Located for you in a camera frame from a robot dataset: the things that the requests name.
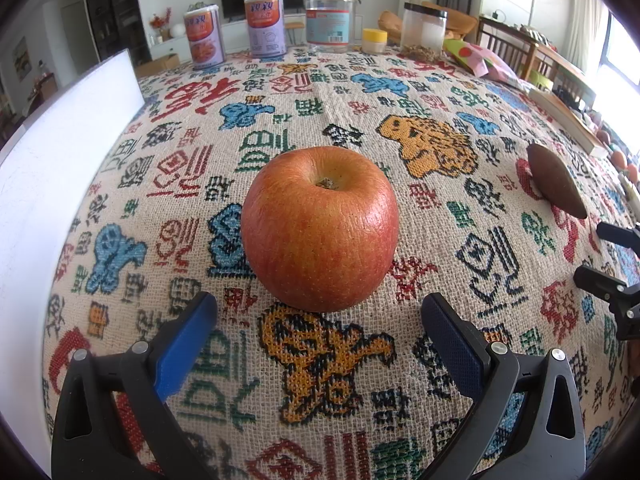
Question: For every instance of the white cardboard box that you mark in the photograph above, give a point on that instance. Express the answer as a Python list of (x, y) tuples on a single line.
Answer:
[(55, 185)]

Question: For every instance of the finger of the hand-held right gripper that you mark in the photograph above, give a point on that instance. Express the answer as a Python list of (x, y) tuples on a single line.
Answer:
[(617, 235), (600, 280)]

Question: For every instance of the vase with red flowers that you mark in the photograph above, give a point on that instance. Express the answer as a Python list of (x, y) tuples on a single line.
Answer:
[(159, 22)]

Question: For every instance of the printed woven tablecloth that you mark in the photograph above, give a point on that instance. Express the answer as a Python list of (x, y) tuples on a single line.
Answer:
[(450, 210)]

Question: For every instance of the white curtain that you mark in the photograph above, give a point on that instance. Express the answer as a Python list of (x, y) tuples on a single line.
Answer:
[(587, 20)]

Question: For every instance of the dark glass display cabinet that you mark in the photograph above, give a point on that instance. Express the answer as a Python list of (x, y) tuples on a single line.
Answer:
[(115, 10)]

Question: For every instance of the small wooden stool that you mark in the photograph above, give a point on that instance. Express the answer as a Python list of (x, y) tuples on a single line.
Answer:
[(294, 27)]

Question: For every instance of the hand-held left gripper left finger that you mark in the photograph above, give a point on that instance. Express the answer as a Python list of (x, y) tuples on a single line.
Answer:
[(182, 355)]

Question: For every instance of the wooden chair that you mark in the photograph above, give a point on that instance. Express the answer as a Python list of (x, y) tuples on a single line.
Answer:
[(505, 40)]

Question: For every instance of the white television cabinet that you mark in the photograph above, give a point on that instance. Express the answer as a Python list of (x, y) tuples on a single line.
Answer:
[(232, 37)]

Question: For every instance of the framed wall picture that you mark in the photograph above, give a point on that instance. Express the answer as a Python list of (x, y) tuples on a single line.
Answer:
[(22, 58)]

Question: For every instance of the brown cardboard box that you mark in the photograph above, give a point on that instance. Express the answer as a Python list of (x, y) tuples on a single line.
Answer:
[(157, 65)]

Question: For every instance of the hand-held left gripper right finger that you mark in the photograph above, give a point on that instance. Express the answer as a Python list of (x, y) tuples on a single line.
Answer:
[(452, 350)]

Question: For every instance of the red apple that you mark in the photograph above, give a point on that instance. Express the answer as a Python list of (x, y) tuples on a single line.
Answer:
[(320, 230)]

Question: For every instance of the orange cushion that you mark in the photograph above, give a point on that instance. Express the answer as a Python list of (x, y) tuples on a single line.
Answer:
[(391, 25)]

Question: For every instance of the tangerine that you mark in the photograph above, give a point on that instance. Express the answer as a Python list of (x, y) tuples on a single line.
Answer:
[(633, 172), (620, 158)]

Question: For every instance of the small red fruit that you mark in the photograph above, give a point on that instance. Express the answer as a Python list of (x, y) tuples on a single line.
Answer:
[(603, 137)]

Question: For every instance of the small jar with yellow lid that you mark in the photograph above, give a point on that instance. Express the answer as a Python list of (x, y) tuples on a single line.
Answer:
[(374, 41)]

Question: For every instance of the glass jar with blue label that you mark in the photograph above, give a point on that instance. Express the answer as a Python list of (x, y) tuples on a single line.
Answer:
[(329, 22)]

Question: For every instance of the white round lamp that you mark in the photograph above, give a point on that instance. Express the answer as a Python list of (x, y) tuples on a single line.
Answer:
[(176, 30)]

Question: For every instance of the colourful dotted cloth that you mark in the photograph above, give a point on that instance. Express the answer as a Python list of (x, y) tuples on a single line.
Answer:
[(480, 57)]

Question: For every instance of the thick book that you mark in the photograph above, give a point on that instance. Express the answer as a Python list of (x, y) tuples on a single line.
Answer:
[(565, 117)]

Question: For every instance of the wooden side table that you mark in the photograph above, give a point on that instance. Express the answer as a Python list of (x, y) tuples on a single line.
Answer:
[(565, 67)]

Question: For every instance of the clear jar with black lid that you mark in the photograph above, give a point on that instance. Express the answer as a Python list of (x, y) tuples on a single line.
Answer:
[(425, 30)]

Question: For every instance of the can with orange label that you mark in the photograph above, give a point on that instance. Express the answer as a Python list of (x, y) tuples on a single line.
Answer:
[(204, 37)]

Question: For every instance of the small purple sweet potato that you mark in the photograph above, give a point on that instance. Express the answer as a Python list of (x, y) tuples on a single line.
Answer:
[(557, 180)]

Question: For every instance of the orange beanbag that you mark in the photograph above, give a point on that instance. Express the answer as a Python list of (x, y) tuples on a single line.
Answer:
[(460, 20)]

